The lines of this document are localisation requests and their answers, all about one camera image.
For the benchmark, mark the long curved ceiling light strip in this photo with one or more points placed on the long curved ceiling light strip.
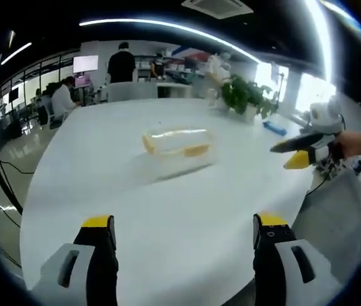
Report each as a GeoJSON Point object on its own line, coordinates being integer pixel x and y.
{"type": "Point", "coordinates": [167, 27]}

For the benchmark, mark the clear plastic container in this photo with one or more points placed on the clear plastic container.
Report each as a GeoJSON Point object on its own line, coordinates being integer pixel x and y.
{"type": "Point", "coordinates": [174, 137]}

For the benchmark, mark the blue wet wipes pack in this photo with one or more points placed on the blue wet wipes pack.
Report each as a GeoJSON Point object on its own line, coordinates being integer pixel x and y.
{"type": "Point", "coordinates": [274, 127]}

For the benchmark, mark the green potted plant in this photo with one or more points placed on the green potted plant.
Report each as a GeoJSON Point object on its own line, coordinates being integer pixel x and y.
{"type": "Point", "coordinates": [247, 92]}

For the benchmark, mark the short ceiling light strip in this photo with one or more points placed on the short ceiling light strip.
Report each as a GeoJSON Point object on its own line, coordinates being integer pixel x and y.
{"type": "Point", "coordinates": [16, 53]}

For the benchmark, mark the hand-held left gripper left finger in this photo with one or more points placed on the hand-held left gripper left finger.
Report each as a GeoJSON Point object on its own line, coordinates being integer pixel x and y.
{"type": "Point", "coordinates": [97, 271]}

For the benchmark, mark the ceiling air conditioner vent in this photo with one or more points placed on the ceiling air conditioner vent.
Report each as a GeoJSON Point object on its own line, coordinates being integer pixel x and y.
{"type": "Point", "coordinates": [217, 5]}

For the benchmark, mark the white paper cup pot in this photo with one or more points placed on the white paper cup pot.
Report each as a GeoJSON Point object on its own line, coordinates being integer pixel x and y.
{"type": "Point", "coordinates": [250, 113]}

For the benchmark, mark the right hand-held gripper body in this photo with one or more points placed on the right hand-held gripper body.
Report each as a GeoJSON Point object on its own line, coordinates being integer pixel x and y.
{"type": "Point", "coordinates": [327, 118]}

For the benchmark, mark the grey office chair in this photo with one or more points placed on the grey office chair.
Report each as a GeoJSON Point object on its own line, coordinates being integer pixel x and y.
{"type": "Point", "coordinates": [336, 223]}

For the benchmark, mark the wall monitor screen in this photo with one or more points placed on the wall monitor screen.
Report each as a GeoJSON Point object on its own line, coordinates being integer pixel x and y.
{"type": "Point", "coordinates": [85, 63]}

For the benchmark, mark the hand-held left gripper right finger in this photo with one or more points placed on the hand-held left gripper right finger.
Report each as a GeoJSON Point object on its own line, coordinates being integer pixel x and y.
{"type": "Point", "coordinates": [269, 271]}

